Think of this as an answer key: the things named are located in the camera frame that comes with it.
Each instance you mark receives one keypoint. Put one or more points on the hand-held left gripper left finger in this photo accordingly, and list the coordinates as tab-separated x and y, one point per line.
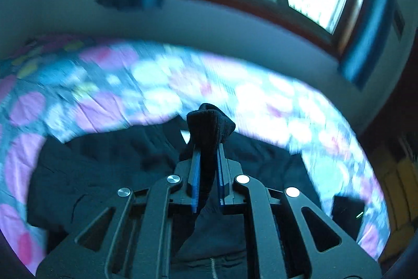
195	182

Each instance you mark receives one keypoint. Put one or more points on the printed blanket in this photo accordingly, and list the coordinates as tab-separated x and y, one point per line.
156	86

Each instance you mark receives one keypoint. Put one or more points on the black garment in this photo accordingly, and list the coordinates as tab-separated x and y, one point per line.
209	128

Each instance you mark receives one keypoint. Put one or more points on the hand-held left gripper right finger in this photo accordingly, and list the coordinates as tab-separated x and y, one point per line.
222	179

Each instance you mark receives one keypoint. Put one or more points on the yellow furniture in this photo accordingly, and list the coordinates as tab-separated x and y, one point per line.
401	194

